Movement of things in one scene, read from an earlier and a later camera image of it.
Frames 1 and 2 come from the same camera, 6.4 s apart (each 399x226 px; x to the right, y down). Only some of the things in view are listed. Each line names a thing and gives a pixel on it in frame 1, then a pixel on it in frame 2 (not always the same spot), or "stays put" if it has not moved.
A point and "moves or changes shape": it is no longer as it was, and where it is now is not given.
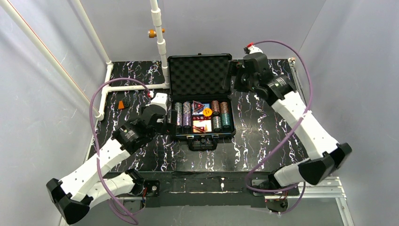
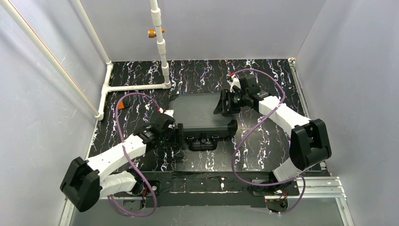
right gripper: [236, 75] → [229, 101]
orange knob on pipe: [152, 33] stays put
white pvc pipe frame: [65, 74] stays put
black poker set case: [200, 91] moves or changes shape
